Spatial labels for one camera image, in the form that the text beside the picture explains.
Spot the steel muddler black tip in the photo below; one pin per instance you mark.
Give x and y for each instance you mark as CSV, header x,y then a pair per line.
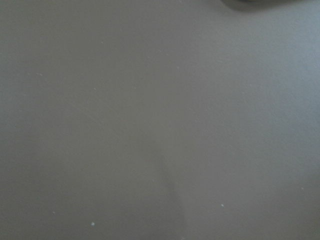
x,y
243,1

